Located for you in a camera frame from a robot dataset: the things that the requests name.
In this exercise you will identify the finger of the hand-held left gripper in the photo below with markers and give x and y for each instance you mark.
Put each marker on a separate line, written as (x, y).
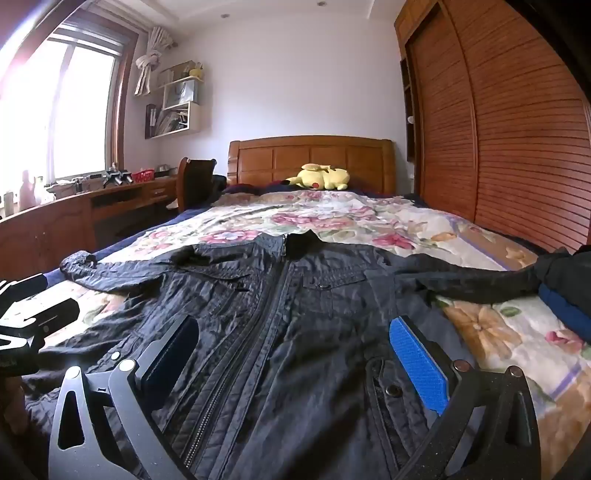
(27, 284)
(51, 316)

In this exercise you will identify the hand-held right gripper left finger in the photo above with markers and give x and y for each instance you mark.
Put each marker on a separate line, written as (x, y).
(178, 344)

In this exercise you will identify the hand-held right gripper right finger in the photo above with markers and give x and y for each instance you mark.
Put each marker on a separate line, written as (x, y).
(418, 364)

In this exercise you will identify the black crinkled zip jacket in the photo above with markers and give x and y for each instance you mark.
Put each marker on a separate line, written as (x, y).
(300, 346)

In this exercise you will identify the black matte garment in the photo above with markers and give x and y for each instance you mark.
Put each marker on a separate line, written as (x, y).
(565, 272)

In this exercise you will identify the wooden desk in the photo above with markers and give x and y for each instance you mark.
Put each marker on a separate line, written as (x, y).
(46, 230)

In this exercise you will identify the pink bottle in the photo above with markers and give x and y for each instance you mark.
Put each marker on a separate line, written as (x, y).
(27, 191)

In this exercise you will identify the black gadget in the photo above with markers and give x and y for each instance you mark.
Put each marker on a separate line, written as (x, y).
(117, 177)

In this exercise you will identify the floral blanket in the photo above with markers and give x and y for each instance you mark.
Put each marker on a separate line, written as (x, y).
(369, 221)

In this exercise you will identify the red basket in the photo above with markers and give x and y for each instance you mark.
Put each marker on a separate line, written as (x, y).
(144, 176)

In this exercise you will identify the blue garment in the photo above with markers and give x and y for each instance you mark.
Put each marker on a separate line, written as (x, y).
(570, 314)

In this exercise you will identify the wooden chair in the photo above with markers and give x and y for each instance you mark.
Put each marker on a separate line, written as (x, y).
(198, 180)

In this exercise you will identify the window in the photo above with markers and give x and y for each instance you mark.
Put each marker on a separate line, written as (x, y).
(69, 115)

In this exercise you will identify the yellow plush toy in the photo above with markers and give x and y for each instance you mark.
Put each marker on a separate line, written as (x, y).
(318, 177)

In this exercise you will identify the wooden bed headboard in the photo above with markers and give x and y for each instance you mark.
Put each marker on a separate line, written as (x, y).
(323, 159)

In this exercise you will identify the wooden slatted wardrobe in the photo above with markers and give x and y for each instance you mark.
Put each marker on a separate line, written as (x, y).
(508, 138)

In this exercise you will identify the tied beige curtain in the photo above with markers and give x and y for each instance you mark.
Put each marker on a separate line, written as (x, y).
(147, 64)

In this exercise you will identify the small yellow shelf toy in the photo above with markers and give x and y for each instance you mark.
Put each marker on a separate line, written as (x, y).
(196, 70)

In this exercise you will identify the white wall shelf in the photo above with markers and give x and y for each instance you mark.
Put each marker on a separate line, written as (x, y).
(182, 115)

